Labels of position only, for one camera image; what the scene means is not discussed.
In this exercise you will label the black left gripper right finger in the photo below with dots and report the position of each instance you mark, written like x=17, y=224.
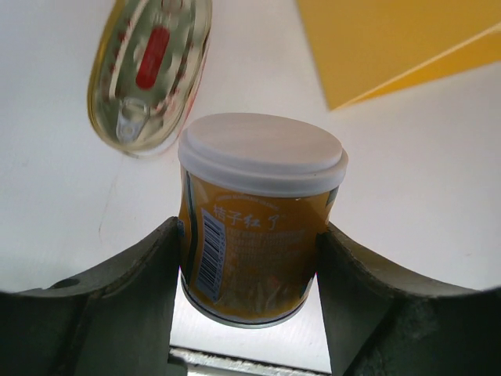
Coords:
x=381, y=318

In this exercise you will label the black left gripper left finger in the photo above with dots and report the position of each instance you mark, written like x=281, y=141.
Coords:
x=112, y=319

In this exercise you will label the orange label can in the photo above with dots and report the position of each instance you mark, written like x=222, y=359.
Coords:
x=257, y=190

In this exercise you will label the oval fish tin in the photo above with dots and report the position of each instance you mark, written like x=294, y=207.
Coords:
x=146, y=73

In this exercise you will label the yellow wooden shelf cabinet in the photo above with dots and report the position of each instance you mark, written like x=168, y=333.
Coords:
x=366, y=49

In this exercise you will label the aluminium mounting rail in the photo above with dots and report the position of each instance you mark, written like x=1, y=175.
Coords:
x=206, y=363

